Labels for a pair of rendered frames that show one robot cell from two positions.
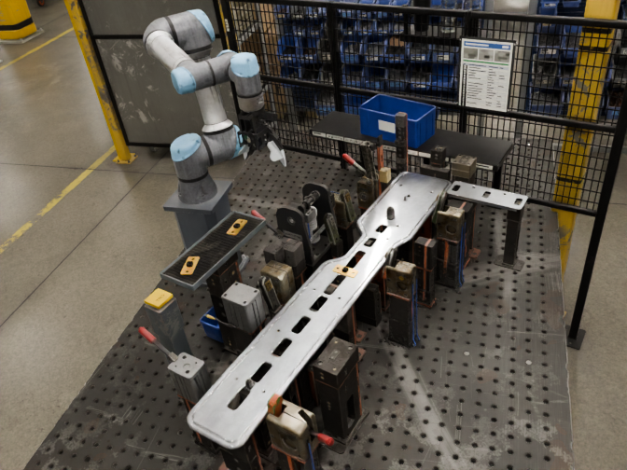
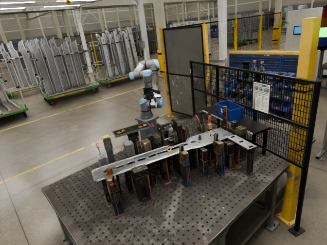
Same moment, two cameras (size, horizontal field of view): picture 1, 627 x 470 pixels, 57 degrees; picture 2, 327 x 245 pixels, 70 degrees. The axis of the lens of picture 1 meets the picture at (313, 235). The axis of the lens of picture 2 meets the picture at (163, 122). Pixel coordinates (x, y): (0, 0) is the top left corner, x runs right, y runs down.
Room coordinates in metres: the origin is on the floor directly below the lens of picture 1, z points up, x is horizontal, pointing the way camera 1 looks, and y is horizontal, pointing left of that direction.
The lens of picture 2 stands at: (-0.19, -1.05, 2.09)
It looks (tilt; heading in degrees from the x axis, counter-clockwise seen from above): 23 degrees down; 31
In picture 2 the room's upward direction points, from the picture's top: 7 degrees counter-clockwise
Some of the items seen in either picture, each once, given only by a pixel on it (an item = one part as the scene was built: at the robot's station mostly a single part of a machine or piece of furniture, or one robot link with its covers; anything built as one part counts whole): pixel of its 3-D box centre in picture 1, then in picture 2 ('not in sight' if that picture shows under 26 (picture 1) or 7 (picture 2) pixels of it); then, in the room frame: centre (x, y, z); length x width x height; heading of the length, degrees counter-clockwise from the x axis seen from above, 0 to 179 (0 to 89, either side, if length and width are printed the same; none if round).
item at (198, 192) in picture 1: (195, 182); (146, 113); (1.93, 0.42, 1.15); 0.15 x 0.15 x 0.10
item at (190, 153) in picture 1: (189, 155); (145, 103); (1.93, 0.42, 1.27); 0.13 x 0.12 x 0.14; 115
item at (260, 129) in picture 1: (254, 126); (148, 93); (1.60, 0.13, 1.50); 0.09 x 0.08 x 0.12; 147
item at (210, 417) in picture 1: (344, 276); (167, 151); (1.45, -0.08, 1.00); 1.38 x 0.22 x 0.02; 143
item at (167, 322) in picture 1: (177, 352); (111, 157); (1.28, 0.47, 0.92); 0.08 x 0.08 x 0.44; 53
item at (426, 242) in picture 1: (425, 272); (205, 163); (1.59, -0.39, 0.84); 0.11 x 0.08 x 0.29; 53
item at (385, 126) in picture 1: (397, 119); (229, 110); (2.34, -0.43, 1.09); 0.30 x 0.17 x 0.13; 46
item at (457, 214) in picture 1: (449, 248); (219, 157); (1.67, -0.50, 0.87); 0.12 x 0.09 x 0.35; 53
